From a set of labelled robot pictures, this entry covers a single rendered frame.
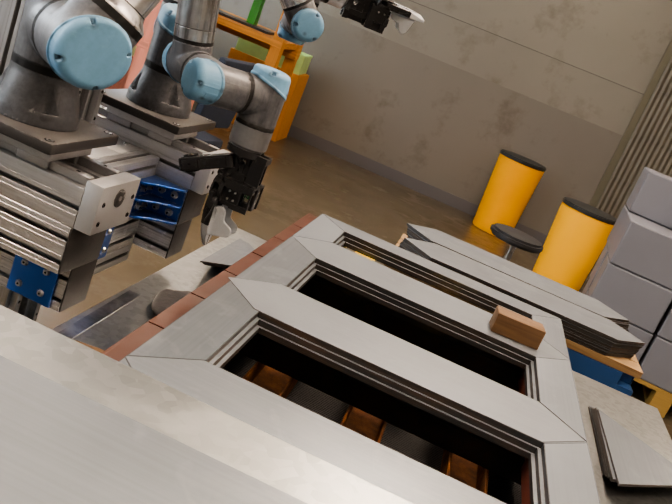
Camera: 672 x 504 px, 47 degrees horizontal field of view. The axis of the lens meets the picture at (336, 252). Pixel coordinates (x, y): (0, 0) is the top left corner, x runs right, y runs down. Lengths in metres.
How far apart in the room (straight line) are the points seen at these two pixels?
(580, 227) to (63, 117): 5.11
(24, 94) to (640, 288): 3.81
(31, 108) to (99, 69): 0.18
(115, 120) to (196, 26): 0.48
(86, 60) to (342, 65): 7.04
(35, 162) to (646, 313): 3.82
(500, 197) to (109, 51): 6.48
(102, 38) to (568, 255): 5.25
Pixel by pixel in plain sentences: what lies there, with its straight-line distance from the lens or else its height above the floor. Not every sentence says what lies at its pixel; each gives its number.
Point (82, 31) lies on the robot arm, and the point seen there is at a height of 1.23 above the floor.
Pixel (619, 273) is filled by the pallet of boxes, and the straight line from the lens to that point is 4.66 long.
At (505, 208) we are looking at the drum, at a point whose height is 0.29.
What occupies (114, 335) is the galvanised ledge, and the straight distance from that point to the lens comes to 1.58.
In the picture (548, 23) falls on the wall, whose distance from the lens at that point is 8.07.
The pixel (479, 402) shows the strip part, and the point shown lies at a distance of 1.48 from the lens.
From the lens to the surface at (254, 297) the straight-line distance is 1.50.
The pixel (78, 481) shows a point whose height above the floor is 1.07.
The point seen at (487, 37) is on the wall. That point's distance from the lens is 8.07.
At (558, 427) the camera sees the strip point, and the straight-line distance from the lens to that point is 1.56.
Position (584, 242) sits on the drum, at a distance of 6.20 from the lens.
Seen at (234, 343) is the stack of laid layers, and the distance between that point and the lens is 1.33.
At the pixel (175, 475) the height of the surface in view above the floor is 1.07.
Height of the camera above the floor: 1.40
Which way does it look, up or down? 16 degrees down
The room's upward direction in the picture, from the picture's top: 22 degrees clockwise
